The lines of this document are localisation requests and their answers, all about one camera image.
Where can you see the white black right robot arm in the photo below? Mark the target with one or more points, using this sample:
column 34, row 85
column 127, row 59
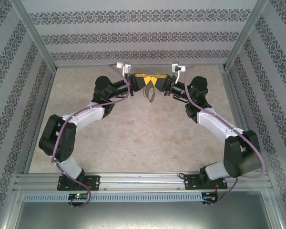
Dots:
column 217, row 121

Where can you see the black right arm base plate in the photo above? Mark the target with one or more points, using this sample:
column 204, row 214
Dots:
column 191, row 183

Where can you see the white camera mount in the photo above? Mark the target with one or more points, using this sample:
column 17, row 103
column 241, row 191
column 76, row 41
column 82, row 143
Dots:
column 182, row 68
column 119, row 65

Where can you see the aluminium frame post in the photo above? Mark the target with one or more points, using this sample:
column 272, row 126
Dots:
column 35, row 35
column 243, row 40

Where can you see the grey sheet metal panel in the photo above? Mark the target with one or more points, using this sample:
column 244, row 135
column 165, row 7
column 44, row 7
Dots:
column 143, row 217

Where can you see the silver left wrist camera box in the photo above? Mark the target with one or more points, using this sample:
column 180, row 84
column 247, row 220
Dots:
column 127, row 69

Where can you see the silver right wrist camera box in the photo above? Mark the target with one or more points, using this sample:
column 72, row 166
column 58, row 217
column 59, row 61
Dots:
column 175, row 67

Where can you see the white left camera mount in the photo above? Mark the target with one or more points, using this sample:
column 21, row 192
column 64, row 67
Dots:
column 119, row 65

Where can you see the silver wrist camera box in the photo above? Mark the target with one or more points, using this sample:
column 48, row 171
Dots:
column 127, row 69
column 175, row 67

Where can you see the aluminium table edge rail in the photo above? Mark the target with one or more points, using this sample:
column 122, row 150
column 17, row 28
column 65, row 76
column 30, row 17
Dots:
column 46, row 95
column 232, row 95

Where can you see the long aluminium base rail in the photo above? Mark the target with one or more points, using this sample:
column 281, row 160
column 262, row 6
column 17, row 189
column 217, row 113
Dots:
column 143, row 181

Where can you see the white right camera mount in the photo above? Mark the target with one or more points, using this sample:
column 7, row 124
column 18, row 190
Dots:
column 182, row 68

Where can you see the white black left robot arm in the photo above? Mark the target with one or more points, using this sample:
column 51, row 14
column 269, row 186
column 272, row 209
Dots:
column 88, row 115

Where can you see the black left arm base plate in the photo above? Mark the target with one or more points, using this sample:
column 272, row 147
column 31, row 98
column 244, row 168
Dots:
column 93, row 182

